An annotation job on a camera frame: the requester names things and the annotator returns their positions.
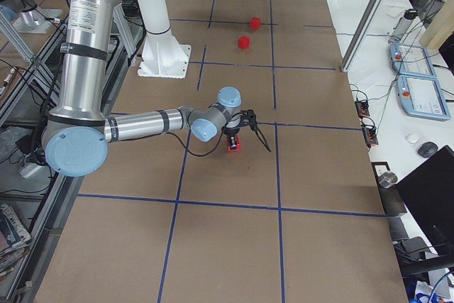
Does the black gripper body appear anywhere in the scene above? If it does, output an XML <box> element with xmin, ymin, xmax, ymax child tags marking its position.
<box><xmin>225</xmin><ymin>127</ymin><xmax>240</xmax><ymax>139</ymax></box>

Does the red block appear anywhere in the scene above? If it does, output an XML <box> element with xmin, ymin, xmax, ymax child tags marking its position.
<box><xmin>237</xmin><ymin>35</ymin><xmax>250</xmax><ymax>49</ymax></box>
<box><xmin>249</xmin><ymin>16</ymin><xmax>262</xmax><ymax>31</ymax></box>
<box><xmin>226</xmin><ymin>136</ymin><xmax>240</xmax><ymax>152</ymax></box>

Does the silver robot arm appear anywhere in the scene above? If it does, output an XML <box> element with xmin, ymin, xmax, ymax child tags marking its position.
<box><xmin>42</xmin><ymin>0</ymin><xmax>241</xmax><ymax>177</ymax></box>

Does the orange black power strip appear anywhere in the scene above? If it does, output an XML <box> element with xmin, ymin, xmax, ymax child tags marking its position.
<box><xmin>355</xmin><ymin>99</ymin><xmax>379</xmax><ymax>148</ymax></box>

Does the metal cup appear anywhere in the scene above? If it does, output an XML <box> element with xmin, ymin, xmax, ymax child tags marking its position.
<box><xmin>377</xmin><ymin>171</ymin><xmax>398</xmax><ymax>189</ymax></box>

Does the upper teach pendant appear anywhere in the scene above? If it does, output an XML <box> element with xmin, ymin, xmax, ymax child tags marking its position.
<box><xmin>389</xmin><ymin>43</ymin><xmax>436</xmax><ymax>77</ymax></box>

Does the teach pendant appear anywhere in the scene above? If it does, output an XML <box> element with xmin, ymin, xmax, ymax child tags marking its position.
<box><xmin>389</xmin><ymin>43</ymin><xmax>436</xmax><ymax>77</ymax></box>
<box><xmin>397</xmin><ymin>75</ymin><xmax>451</xmax><ymax>121</ymax></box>

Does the lower teach pendant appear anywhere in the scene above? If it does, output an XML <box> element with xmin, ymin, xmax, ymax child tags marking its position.
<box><xmin>397</xmin><ymin>75</ymin><xmax>451</xmax><ymax>121</ymax></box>

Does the black computer mouse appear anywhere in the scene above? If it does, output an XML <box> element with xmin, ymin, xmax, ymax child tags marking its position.
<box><xmin>417</xmin><ymin>141</ymin><xmax>438</xmax><ymax>158</ymax></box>

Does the black laptop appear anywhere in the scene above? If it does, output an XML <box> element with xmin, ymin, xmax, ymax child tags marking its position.
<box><xmin>397</xmin><ymin>145</ymin><xmax>453</xmax><ymax>255</ymax></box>

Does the stack of magazines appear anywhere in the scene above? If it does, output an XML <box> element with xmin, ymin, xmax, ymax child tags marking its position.
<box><xmin>1</xmin><ymin>202</ymin><xmax>32</xmax><ymax>280</ymax></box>

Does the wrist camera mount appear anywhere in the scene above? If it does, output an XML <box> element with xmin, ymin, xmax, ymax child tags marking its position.
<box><xmin>238</xmin><ymin>109</ymin><xmax>258</xmax><ymax>132</ymax></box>

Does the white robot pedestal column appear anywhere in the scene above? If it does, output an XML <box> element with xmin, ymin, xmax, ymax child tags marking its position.
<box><xmin>138</xmin><ymin>0</ymin><xmax>192</xmax><ymax>79</ymax></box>

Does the aluminium frame post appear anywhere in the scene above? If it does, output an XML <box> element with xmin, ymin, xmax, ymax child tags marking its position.
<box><xmin>340</xmin><ymin>0</ymin><xmax>383</xmax><ymax>72</ymax></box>

